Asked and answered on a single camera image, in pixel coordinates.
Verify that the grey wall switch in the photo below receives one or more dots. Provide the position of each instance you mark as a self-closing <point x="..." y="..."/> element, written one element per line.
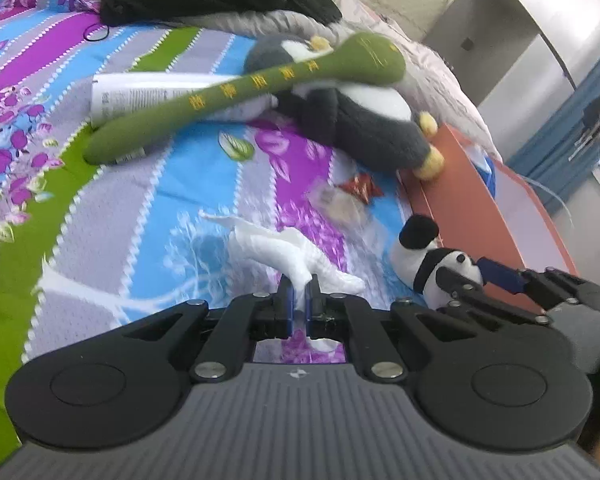
<point x="468" y="43"/>

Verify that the white lotion tube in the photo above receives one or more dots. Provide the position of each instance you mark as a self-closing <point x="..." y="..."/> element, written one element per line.
<point x="125" y="95"/>

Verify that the blue curtain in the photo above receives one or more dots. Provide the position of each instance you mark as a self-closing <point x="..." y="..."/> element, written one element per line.
<point x="545" y="145"/>

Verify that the red snack wrapper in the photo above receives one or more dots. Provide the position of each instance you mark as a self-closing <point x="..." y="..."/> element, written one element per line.
<point x="362" y="187"/>

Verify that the grey penguin plush toy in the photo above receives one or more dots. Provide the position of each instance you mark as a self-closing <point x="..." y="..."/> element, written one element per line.
<point x="370" y="130"/>

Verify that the hanging denim clothes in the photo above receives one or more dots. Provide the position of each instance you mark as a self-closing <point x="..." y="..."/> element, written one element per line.
<point x="592" y="110"/>

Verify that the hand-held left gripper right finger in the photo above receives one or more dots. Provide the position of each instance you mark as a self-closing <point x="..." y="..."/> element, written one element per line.
<point x="311" y="306"/>

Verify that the black clothes rail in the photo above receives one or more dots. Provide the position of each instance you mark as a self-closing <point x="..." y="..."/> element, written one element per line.
<point x="555" y="52"/>

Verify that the small panda plush toy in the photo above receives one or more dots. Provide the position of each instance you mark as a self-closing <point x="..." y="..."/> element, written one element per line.
<point x="412" y="265"/>

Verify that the clear plastic packet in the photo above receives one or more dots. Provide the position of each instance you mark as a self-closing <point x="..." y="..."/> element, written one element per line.
<point x="337" y="206"/>

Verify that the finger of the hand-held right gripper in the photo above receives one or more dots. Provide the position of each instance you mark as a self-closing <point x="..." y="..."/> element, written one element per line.
<point x="500" y="275"/>
<point x="460" y="290"/>

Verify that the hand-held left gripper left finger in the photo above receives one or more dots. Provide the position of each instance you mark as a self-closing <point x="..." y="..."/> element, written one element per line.
<point x="286" y="306"/>

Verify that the floral striped bed sheet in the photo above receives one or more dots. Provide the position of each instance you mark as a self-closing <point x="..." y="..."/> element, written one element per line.
<point x="130" y="210"/>

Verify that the green plush mallet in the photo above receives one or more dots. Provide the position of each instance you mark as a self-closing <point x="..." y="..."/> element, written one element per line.
<point x="370" y="57"/>

